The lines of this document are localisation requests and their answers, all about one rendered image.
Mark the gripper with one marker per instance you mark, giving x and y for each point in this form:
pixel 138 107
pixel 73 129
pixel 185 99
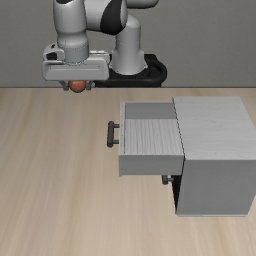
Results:
pixel 75 70

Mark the peach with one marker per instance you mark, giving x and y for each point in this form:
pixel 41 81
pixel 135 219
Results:
pixel 77 86

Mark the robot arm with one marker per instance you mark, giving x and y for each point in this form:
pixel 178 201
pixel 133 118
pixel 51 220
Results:
pixel 100 20

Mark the grey cabinet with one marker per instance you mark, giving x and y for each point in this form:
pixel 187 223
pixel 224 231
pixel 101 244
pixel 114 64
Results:
pixel 215 153

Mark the grey drawer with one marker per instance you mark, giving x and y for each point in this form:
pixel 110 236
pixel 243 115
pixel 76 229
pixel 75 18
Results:
pixel 150 140

